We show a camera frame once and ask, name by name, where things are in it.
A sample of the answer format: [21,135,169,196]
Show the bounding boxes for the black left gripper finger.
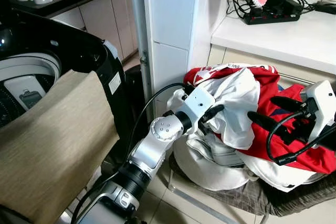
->
[204,104,226,122]

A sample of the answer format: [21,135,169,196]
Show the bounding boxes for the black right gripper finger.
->
[247,110,295,136]
[270,95,306,112]

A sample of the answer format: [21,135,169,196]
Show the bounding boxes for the white shirt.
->
[201,68,262,151]

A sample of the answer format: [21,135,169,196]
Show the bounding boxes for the black washing machine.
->
[0,3,133,133]

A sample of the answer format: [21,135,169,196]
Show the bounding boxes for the red printed garment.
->
[184,63,336,175]

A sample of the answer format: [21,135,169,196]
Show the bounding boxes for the white grey jacket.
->
[173,129,322,193]

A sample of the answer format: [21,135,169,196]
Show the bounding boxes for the white shelf board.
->
[210,8,336,76]

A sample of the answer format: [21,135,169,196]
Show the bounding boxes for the black power strip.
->
[243,7,303,26]

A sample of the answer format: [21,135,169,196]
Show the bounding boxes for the white tall cabinet panel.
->
[129,0,214,121]

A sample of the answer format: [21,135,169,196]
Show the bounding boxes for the black power adapter brick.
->
[314,3,336,15]

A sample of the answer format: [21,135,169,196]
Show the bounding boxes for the beige kitchen cabinets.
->
[50,0,139,63]

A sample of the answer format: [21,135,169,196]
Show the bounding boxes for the beige striped cloth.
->
[0,69,121,224]

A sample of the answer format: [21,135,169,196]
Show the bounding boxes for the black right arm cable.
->
[265,110,336,166]

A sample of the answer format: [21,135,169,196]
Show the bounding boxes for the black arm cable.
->
[265,110,336,166]
[123,82,191,157]

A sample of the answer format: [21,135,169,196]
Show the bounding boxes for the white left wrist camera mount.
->
[171,85,217,134]

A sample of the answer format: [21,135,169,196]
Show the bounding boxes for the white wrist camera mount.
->
[171,85,217,134]
[300,80,336,147]

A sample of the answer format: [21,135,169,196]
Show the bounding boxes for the metal rail bar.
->
[277,73,317,86]

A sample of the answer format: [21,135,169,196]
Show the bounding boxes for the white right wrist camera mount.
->
[300,80,336,147]

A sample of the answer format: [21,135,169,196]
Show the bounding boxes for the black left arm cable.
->
[123,82,191,157]

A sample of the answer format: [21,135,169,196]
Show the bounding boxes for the metal chair frame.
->
[166,178,224,224]

